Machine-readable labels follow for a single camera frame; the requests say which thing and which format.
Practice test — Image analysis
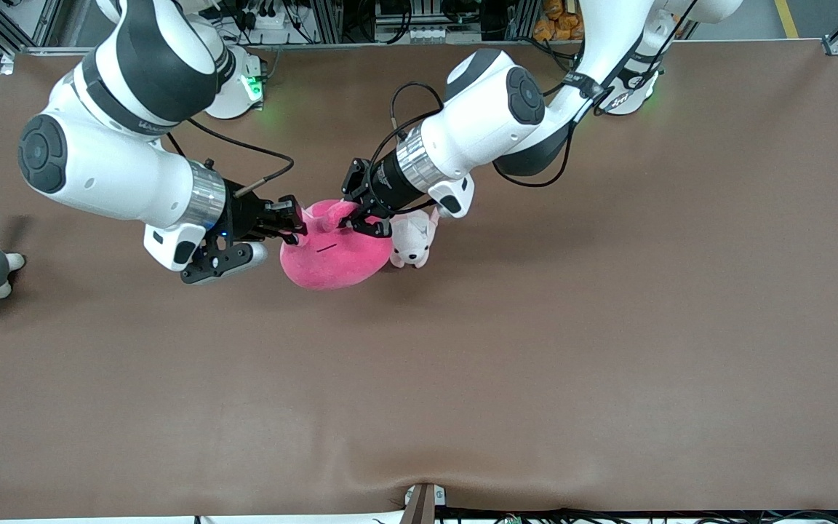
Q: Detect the orange snack bags pile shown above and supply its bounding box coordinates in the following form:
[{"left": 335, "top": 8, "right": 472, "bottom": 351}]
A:
[{"left": 533, "top": 0, "right": 587, "bottom": 41}]

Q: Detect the round pink plush toy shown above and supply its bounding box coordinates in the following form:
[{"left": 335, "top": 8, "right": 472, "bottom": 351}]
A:
[{"left": 279, "top": 199, "right": 394, "bottom": 292}]

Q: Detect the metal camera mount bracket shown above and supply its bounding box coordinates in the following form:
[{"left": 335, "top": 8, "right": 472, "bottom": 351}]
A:
[{"left": 399, "top": 483, "right": 447, "bottom": 524}]

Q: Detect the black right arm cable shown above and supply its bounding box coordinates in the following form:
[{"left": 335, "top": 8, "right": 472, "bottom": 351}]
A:
[{"left": 164, "top": 116, "right": 296, "bottom": 199}]

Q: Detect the white power strip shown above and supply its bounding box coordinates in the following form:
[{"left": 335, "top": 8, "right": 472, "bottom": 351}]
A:
[{"left": 243, "top": 6, "right": 305, "bottom": 34}]

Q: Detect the small white pink plush dog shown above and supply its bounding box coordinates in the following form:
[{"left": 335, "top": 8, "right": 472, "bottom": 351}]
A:
[{"left": 388, "top": 206, "right": 441, "bottom": 269}]

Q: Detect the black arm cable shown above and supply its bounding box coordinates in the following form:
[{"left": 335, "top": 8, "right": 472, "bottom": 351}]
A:
[
  {"left": 164, "top": 116, "right": 296, "bottom": 199},
  {"left": 368, "top": 0, "right": 700, "bottom": 190}
]

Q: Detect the brown table mat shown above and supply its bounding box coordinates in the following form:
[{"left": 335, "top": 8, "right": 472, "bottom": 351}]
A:
[{"left": 0, "top": 40, "right": 838, "bottom": 521}]

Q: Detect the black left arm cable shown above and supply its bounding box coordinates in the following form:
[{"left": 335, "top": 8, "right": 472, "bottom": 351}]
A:
[{"left": 368, "top": 0, "right": 700, "bottom": 190}]

